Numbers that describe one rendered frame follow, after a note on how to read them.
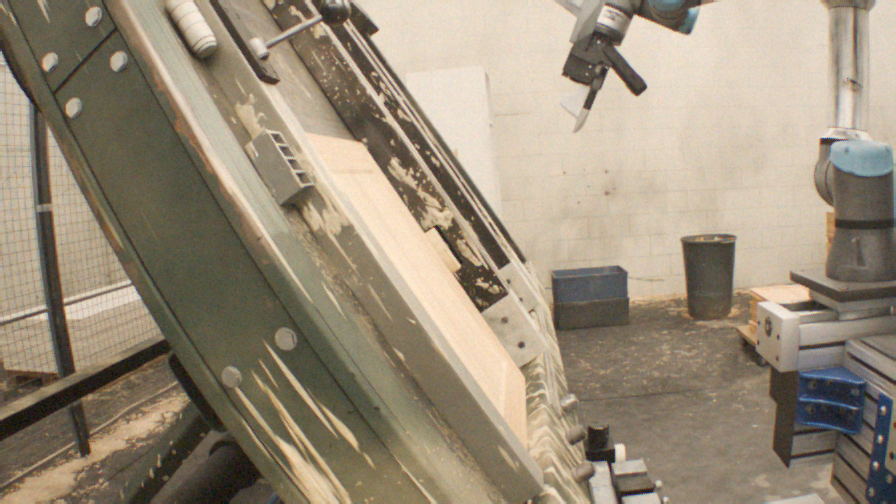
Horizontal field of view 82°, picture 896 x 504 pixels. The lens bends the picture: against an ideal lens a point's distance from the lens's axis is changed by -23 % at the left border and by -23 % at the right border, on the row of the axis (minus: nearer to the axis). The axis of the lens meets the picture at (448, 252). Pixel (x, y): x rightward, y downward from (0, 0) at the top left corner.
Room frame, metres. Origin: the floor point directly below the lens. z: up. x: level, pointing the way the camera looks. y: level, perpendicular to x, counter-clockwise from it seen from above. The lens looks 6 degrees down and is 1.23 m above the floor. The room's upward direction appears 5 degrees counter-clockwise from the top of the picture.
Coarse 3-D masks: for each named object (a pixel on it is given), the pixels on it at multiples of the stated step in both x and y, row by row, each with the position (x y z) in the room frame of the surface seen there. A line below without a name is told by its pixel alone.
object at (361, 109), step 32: (288, 0) 1.19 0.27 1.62; (320, 32) 1.18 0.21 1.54; (320, 64) 1.18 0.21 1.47; (352, 64) 1.19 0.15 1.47; (352, 96) 1.18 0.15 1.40; (352, 128) 1.18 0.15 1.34; (384, 128) 1.17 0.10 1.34; (384, 160) 1.17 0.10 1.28; (416, 160) 1.16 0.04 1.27; (416, 192) 1.16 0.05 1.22; (448, 224) 1.16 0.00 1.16; (480, 256) 1.15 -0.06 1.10; (480, 288) 1.15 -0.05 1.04; (512, 320) 1.15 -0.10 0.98; (512, 352) 1.15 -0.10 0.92
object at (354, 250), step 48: (192, 0) 0.66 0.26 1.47; (240, 96) 0.65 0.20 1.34; (288, 144) 0.65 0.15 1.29; (336, 192) 0.66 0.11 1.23; (336, 240) 0.64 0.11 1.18; (384, 288) 0.64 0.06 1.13; (384, 336) 0.64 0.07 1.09; (432, 336) 0.64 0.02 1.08; (432, 384) 0.63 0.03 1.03; (480, 432) 0.63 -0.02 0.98; (528, 480) 0.62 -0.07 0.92
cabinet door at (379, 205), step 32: (352, 160) 0.94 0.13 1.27; (352, 192) 0.83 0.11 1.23; (384, 192) 1.02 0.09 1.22; (384, 224) 0.88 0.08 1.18; (416, 224) 1.07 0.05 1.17; (416, 256) 0.94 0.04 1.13; (416, 288) 0.82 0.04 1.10; (448, 288) 0.99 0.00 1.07; (448, 320) 0.86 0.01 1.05; (480, 320) 1.04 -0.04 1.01; (480, 352) 0.91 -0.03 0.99; (480, 384) 0.79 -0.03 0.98; (512, 384) 0.95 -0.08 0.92; (512, 416) 0.81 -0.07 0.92
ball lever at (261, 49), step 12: (324, 0) 0.71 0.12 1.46; (336, 0) 0.70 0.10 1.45; (324, 12) 0.70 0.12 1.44; (336, 12) 0.70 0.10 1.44; (348, 12) 0.71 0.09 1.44; (300, 24) 0.70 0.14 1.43; (312, 24) 0.70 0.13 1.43; (336, 24) 0.71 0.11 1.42; (276, 36) 0.68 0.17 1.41; (288, 36) 0.69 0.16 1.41; (252, 48) 0.67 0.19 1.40; (264, 48) 0.67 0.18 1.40; (264, 60) 0.68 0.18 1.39
